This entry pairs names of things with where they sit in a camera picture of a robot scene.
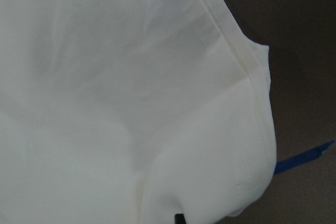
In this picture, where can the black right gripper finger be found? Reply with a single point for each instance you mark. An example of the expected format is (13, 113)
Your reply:
(179, 219)

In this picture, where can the cream long-sleeve cat shirt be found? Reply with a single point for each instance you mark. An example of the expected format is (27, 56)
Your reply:
(131, 111)

